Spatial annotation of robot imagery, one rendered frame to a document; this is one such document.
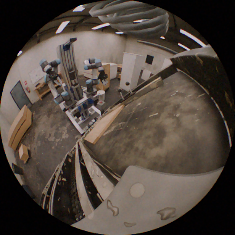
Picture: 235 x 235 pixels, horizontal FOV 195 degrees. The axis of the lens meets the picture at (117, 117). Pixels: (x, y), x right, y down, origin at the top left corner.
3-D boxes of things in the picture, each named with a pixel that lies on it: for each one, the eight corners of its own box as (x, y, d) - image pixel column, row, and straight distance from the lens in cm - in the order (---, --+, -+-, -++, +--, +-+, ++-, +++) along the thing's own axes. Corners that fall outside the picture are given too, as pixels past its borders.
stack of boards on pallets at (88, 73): (108, 70, 683) (108, 63, 669) (117, 72, 616) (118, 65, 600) (84, 77, 547) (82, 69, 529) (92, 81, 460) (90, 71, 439)
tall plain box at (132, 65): (127, 83, 437) (133, 53, 398) (136, 87, 415) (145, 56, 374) (118, 87, 368) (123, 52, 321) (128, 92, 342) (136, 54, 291)
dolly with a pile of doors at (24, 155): (28, 147, 389) (21, 143, 372) (31, 158, 359) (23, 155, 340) (24, 154, 431) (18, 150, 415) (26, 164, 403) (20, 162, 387)
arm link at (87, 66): (82, 58, 147) (83, 64, 99) (88, 57, 147) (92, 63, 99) (82, 64, 149) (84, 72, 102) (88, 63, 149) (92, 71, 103)
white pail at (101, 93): (102, 96, 303) (101, 86, 278) (107, 99, 285) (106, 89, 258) (96, 100, 288) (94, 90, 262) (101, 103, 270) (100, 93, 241)
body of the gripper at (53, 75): (51, 81, 74) (44, 72, 77) (53, 81, 82) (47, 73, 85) (57, 74, 73) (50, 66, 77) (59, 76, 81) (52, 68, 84)
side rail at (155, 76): (115, 110, 128) (111, 105, 127) (178, 73, 79) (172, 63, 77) (113, 111, 125) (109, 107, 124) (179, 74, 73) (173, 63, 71)
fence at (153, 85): (105, 116, 114) (103, 115, 114) (163, 81, 53) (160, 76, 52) (103, 118, 112) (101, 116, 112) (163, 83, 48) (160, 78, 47)
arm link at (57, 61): (59, 75, 136) (61, 63, 91) (53, 78, 135) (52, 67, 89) (57, 70, 140) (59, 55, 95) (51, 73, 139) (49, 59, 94)
